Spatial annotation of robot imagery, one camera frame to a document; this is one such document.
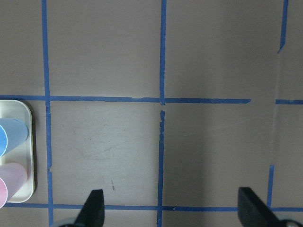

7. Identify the pink plastic cup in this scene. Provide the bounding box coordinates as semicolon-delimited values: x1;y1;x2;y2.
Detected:
0;163;27;208

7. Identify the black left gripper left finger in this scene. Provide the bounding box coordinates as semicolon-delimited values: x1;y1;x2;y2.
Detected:
73;189;105;227

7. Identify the cream plastic tray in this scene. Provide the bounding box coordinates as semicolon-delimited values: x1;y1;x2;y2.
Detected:
0;100;37;203

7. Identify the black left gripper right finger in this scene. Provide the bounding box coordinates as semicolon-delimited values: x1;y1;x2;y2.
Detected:
238;187;283;227

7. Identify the blue plastic cup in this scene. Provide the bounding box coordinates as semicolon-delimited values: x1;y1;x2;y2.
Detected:
0;118;28;157

